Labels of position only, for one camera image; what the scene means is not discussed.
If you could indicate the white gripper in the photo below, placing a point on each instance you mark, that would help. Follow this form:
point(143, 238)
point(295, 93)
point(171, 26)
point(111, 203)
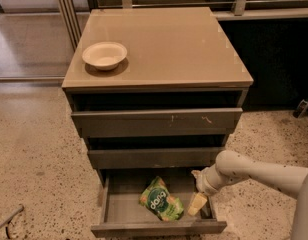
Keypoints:
point(203, 183)

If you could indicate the green rice chip bag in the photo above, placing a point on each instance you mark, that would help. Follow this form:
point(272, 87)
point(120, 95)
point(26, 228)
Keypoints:
point(158, 200)

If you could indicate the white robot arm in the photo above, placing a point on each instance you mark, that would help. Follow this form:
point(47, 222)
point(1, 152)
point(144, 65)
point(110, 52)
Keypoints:
point(231, 168)

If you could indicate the bottom grey drawer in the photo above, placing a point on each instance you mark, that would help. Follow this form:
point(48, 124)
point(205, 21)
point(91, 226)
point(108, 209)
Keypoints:
point(123, 216)

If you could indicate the grey drawer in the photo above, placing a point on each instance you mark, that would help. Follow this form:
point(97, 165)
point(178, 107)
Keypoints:
point(153, 158)
point(147, 123)
point(123, 216)

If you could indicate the middle grey drawer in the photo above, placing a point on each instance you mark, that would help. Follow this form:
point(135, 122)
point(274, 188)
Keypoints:
point(153, 158)

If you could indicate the grey drawer cabinet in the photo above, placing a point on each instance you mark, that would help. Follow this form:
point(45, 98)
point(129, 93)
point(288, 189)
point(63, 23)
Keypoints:
point(177, 58)

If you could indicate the top grey drawer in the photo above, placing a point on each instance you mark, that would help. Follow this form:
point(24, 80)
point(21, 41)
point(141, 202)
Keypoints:
point(147, 123)

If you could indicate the white paper bowl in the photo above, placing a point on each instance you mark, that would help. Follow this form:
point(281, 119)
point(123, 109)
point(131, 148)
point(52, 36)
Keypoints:
point(104, 56)

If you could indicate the grey metal floor bar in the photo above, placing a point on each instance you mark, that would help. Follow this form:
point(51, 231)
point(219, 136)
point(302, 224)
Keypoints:
point(9, 217)

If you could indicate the small dark floor bracket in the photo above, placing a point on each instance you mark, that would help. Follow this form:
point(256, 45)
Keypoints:
point(301, 108)

